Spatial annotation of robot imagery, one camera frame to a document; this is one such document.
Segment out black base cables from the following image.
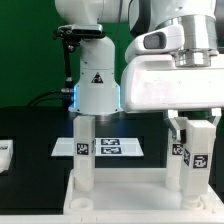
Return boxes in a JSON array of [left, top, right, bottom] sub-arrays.
[[27, 88, 75, 108]]

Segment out white fiducial marker sheet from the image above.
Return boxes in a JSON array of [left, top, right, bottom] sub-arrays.
[[52, 138, 144, 157]]

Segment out white desk tabletop tray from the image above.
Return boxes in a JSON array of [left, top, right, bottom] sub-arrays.
[[63, 168, 224, 222]]

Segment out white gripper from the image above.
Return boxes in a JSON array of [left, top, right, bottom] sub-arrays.
[[121, 54, 224, 142]]

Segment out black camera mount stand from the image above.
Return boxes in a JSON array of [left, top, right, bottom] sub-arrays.
[[52, 24, 105, 109]]

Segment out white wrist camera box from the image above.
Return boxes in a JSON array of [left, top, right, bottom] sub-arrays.
[[125, 25, 185, 63]]

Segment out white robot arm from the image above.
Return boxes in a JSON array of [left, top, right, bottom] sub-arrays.
[[55, 0, 224, 138]]

